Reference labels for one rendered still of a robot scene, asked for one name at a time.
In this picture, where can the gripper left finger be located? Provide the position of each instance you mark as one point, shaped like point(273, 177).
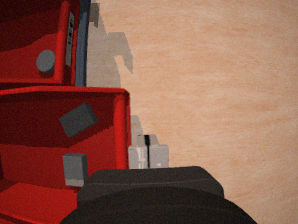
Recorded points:
point(138, 154)

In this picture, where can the grey round disc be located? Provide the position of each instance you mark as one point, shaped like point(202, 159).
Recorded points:
point(45, 61)

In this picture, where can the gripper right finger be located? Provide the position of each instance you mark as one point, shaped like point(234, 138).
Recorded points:
point(158, 154)

